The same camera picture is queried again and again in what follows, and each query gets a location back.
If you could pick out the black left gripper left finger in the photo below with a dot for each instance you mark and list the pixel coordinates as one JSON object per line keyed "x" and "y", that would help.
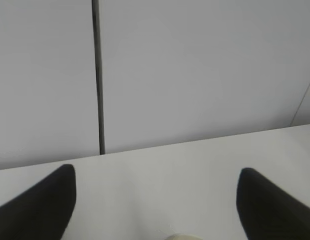
{"x": 43, "y": 211}

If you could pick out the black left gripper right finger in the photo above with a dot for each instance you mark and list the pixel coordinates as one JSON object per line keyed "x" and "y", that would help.
{"x": 267, "y": 212}

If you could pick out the white paper cup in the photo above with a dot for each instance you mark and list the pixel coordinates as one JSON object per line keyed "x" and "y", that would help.
{"x": 181, "y": 236}

